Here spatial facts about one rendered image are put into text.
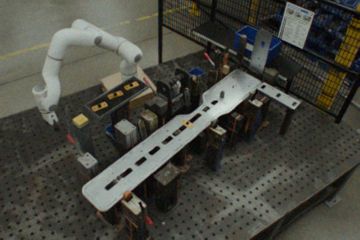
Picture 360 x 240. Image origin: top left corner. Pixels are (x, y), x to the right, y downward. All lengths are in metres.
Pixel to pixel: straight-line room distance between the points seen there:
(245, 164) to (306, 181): 0.40
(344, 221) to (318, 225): 0.23
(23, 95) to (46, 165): 1.77
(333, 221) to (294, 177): 0.89
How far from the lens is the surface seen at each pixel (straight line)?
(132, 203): 1.58
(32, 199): 2.14
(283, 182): 2.19
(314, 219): 2.98
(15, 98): 3.91
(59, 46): 1.86
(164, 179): 1.68
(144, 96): 2.45
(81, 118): 1.81
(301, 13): 2.42
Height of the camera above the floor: 2.43
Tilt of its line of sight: 43 degrees down
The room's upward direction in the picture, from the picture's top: 3 degrees clockwise
